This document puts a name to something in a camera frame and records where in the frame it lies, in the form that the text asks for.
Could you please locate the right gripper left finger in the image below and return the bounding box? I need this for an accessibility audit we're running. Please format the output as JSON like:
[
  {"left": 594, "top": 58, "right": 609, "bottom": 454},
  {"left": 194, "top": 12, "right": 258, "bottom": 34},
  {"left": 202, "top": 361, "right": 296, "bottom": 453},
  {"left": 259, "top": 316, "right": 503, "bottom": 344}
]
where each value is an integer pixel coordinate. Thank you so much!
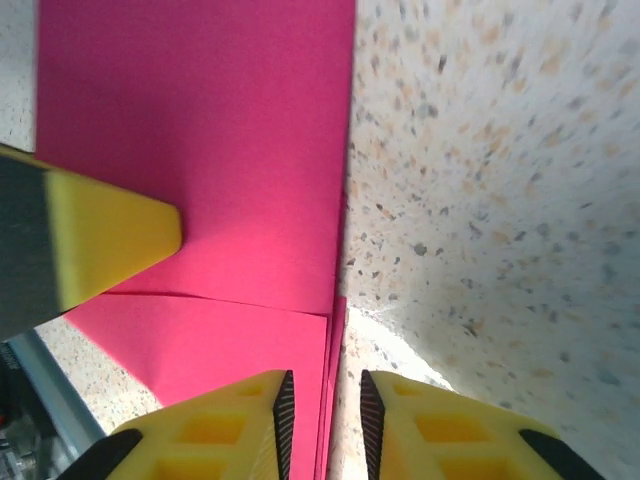
[{"left": 53, "top": 368, "right": 297, "bottom": 480}]

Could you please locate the pink paper sheet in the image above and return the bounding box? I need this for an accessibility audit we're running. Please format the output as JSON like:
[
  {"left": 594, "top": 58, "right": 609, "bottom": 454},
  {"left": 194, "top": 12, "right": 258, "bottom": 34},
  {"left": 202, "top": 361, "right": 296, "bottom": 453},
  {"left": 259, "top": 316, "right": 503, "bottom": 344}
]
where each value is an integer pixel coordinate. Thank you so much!
[{"left": 33, "top": 0, "right": 358, "bottom": 480}]

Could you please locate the aluminium mounting beam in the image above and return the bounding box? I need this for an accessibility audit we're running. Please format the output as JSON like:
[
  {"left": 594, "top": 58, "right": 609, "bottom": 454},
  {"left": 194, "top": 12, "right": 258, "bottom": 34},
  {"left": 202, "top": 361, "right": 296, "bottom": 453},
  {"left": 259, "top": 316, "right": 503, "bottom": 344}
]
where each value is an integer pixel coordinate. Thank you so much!
[{"left": 7, "top": 327, "right": 109, "bottom": 480}]

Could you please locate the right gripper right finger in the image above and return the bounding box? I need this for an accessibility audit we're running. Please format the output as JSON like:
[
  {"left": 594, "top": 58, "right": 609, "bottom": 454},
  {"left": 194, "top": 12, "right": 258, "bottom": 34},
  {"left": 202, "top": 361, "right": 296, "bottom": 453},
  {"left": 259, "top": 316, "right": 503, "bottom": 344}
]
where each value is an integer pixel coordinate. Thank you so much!
[{"left": 358, "top": 368, "right": 607, "bottom": 480}]

